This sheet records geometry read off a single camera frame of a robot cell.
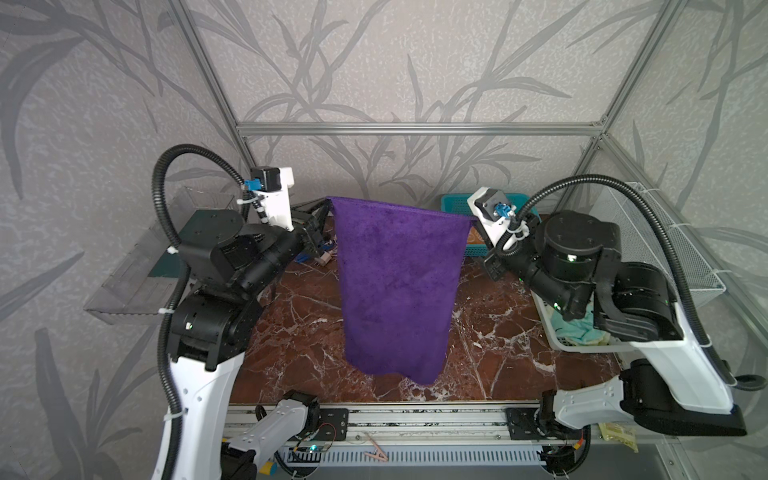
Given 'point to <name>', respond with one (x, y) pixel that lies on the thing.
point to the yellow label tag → (627, 436)
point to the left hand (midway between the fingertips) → (334, 193)
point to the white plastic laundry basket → (582, 349)
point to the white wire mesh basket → (643, 240)
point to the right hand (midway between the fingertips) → (479, 207)
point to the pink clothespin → (382, 456)
